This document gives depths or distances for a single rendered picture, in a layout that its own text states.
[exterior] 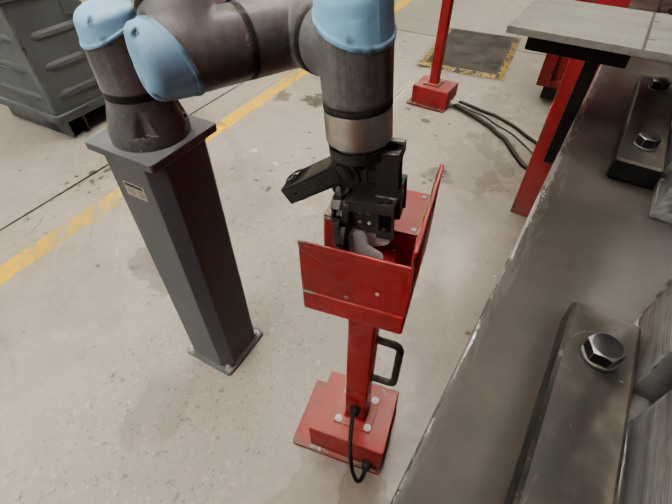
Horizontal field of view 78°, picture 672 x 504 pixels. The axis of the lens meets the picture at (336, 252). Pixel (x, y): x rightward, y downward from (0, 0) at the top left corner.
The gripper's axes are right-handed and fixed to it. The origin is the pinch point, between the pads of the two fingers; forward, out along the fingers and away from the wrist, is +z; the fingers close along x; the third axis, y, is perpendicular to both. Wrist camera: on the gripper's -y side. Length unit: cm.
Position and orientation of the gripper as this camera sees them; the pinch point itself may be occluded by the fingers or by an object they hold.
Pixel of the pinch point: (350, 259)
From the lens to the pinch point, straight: 61.7
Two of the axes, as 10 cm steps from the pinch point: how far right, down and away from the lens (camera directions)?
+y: 9.4, 1.8, -2.9
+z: 0.8, 7.1, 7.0
